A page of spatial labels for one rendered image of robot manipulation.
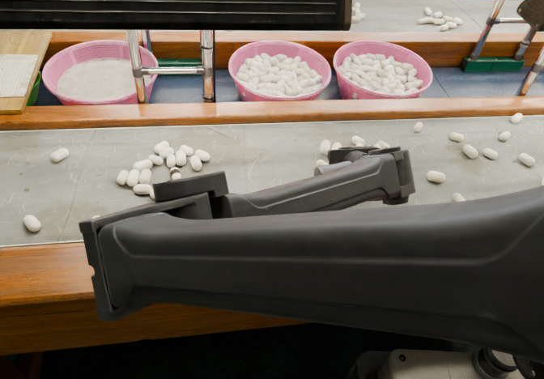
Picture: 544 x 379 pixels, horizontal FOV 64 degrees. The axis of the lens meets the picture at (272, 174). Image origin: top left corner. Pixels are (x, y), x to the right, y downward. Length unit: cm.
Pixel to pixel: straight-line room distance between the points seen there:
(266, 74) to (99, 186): 55
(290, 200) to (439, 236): 32
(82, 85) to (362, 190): 81
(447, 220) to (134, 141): 86
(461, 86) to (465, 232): 130
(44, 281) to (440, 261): 67
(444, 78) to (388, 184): 87
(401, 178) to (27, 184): 68
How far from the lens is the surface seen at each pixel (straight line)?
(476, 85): 149
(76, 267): 77
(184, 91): 123
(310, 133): 102
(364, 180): 58
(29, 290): 78
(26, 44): 130
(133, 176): 88
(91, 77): 121
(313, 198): 50
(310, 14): 75
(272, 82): 119
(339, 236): 19
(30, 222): 86
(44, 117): 106
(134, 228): 32
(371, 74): 126
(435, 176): 98
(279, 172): 91
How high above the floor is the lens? 139
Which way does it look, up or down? 46 degrees down
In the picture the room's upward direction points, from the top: 7 degrees clockwise
